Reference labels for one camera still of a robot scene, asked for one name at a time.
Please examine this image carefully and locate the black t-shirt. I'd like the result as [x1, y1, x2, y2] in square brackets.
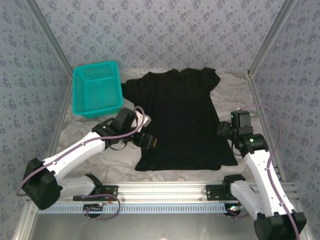
[124, 67, 239, 172]

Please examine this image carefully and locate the teal plastic basket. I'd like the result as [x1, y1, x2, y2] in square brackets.
[72, 60, 124, 119]

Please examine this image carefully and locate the small black circuit board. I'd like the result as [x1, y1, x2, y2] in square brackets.
[83, 204, 105, 214]
[224, 204, 244, 216]

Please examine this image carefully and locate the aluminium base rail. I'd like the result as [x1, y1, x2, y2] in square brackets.
[26, 181, 300, 202]

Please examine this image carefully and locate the slotted white cable duct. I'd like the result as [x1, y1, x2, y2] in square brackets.
[37, 202, 232, 214]

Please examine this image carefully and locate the aluminium frame post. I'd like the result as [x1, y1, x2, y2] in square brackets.
[246, 0, 300, 78]
[24, 0, 75, 76]

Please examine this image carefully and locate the aluminium lower frame bar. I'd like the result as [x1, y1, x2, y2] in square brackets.
[12, 203, 38, 240]

